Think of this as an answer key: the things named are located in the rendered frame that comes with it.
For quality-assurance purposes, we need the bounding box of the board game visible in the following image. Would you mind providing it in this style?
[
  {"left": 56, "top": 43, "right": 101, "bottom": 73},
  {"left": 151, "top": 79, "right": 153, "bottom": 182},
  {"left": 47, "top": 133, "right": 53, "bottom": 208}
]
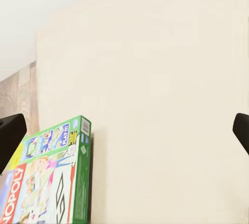
[{"left": 0, "top": 115, "right": 91, "bottom": 224}]

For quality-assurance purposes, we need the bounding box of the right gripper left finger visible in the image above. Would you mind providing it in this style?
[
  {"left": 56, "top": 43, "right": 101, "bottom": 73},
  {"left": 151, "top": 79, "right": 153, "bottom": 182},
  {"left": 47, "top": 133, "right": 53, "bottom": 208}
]
[{"left": 0, "top": 113, "right": 27, "bottom": 176}]

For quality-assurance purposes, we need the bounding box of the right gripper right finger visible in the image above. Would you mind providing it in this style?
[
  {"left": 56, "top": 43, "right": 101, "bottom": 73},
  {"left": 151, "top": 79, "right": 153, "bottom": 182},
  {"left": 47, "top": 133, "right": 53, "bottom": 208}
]
[{"left": 232, "top": 113, "right": 249, "bottom": 155}]

